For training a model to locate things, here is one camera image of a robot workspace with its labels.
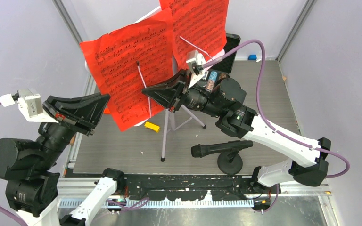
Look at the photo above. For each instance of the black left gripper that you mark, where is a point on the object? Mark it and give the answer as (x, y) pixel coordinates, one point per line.
(82, 111)

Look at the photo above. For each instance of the red sheet music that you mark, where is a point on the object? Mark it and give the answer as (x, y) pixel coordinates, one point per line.
(197, 25)
(131, 71)

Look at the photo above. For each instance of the wooden block on rail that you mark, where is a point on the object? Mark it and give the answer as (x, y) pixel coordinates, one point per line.
(72, 140)

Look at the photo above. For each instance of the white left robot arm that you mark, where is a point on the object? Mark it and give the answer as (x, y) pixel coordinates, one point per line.
(31, 189)

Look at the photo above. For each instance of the orange flat toy brick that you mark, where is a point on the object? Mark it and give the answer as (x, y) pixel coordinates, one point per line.
(106, 111)

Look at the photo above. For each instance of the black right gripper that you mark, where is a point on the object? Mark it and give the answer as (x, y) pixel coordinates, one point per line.
(165, 94)

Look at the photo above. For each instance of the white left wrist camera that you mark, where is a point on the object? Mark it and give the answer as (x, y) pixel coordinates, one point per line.
(29, 104)

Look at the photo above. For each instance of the black poker chip case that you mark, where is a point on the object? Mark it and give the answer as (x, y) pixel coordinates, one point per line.
(222, 69)

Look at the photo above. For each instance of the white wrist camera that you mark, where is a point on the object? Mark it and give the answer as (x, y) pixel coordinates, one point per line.
(29, 104)
(194, 61)

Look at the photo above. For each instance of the small blue block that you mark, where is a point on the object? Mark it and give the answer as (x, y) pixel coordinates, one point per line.
(252, 57)

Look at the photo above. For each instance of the lilac tripod music stand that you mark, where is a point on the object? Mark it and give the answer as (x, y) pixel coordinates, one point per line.
(174, 93)

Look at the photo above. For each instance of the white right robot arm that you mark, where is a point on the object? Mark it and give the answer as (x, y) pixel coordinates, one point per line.
(305, 163)

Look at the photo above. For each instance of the black microphone plain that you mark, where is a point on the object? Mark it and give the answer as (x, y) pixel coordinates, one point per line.
(200, 151)

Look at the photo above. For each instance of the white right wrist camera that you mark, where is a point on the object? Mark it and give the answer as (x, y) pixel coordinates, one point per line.
(194, 61)

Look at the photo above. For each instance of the small yellow block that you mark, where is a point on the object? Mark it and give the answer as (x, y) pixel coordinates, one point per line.
(152, 126)

